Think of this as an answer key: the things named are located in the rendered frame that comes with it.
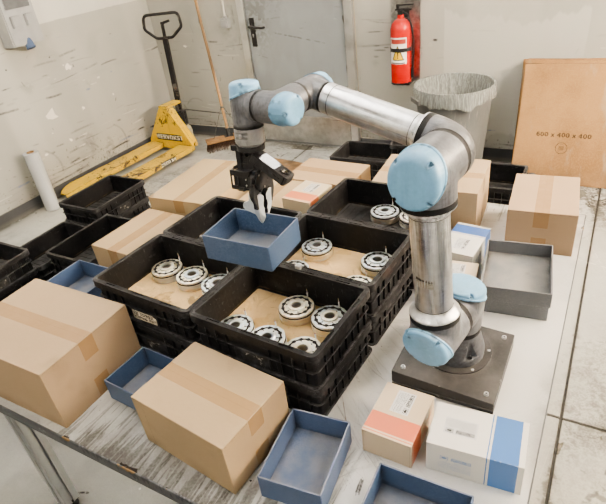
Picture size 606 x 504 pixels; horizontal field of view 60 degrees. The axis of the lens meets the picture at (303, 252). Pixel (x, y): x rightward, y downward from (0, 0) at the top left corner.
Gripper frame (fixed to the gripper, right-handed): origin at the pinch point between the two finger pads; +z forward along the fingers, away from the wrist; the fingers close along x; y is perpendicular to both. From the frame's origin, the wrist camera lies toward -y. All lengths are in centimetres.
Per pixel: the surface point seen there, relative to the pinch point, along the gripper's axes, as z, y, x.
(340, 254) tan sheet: 26.1, -4.9, -32.4
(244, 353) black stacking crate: 28.6, -4.2, 21.4
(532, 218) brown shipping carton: 22, -57, -74
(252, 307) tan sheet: 29.1, 6.8, 2.2
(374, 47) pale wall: -2, 103, -307
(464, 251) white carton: 28, -40, -54
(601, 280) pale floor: 97, -83, -176
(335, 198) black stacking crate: 17, 9, -57
